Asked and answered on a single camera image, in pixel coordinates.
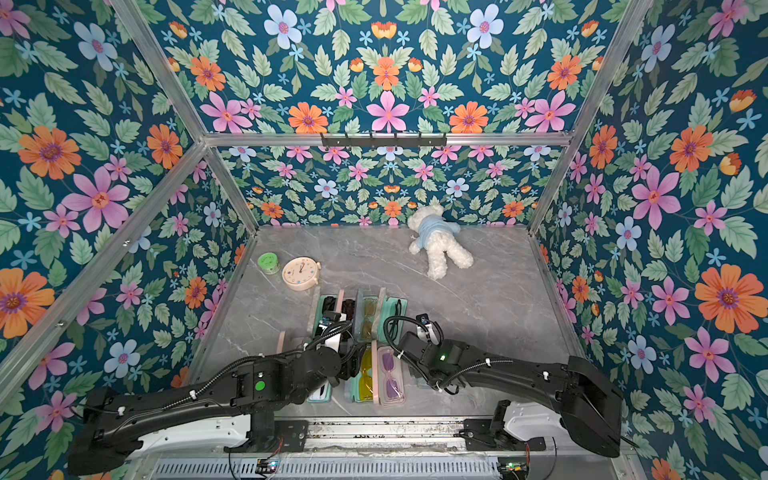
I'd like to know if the pink case with purple glasses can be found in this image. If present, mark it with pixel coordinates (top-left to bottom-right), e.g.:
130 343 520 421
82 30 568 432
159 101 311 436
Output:
372 341 406 407

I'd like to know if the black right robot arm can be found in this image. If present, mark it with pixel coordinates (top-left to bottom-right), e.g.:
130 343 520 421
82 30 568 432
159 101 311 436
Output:
382 314 623 458

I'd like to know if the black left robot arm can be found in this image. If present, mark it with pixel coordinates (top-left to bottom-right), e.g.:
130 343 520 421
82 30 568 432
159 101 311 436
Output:
67 322 366 476

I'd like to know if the grey case with olive glasses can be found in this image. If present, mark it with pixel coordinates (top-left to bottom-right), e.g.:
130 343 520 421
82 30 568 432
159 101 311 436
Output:
353 287 386 343

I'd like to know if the cream round alarm clock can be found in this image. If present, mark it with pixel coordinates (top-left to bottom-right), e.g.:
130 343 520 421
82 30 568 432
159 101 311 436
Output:
281 256 321 292

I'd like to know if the green lidded round container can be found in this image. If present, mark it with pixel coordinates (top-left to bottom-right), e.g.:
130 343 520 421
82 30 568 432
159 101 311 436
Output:
257 252 281 275

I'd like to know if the white teddy bear blue shirt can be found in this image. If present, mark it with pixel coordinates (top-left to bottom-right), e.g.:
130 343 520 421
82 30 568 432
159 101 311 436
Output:
407 204 474 281

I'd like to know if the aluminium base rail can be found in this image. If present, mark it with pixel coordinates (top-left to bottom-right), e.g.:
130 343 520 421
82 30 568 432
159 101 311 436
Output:
130 416 529 459

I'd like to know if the black hook rail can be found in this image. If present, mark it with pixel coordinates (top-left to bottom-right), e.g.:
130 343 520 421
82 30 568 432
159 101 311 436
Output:
320 133 448 149

